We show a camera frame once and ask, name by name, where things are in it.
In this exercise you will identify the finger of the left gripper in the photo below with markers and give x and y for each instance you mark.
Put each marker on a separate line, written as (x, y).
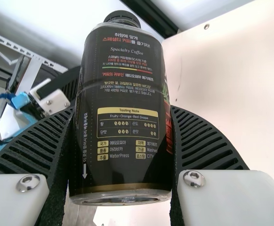
(39, 88)
(54, 101)

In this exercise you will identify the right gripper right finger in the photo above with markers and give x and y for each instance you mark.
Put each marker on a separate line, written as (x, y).
(221, 200)

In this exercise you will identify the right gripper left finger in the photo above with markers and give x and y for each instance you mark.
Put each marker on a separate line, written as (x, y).
(57, 169)

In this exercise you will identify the dark coffee bottle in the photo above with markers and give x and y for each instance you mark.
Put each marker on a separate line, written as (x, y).
(125, 94)

